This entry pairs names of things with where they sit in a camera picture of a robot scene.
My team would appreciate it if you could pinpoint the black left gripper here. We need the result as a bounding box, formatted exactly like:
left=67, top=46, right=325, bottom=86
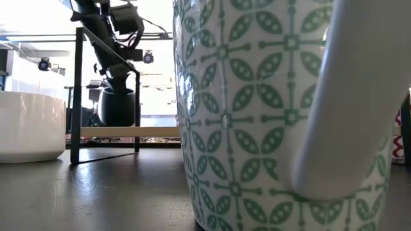
left=95, top=34, right=144, bottom=94

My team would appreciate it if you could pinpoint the dark mug with teal inside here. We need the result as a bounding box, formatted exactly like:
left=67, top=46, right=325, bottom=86
left=97, top=88, right=136, bottom=128

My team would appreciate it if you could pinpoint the pale pink mug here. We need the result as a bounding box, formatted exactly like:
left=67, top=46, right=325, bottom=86
left=0, top=90, right=67, bottom=164

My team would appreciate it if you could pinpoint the green patterned white mug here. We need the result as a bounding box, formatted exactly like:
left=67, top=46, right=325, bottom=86
left=172, top=0, right=411, bottom=231

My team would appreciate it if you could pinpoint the dark navy blue mug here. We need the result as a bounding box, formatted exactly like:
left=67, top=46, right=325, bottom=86
left=400, top=92, right=411, bottom=166

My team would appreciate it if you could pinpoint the long ceiling light strip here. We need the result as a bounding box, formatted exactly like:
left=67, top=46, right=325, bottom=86
left=0, top=31, right=174, bottom=43

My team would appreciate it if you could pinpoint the black table mat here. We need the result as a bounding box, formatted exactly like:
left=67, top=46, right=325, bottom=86
left=0, top=147, right=411, bottom=231

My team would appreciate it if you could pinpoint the wooden rack with black frame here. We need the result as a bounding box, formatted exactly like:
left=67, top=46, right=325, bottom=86
left=69, top=27, right=181, bottom=166

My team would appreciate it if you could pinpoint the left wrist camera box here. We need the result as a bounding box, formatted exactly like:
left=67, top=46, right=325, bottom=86
left=110, top=3, right=145, bottom=35

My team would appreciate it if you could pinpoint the black metal table frame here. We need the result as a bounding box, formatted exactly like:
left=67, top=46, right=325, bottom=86
left=66, top=141, right=182, bottom=150

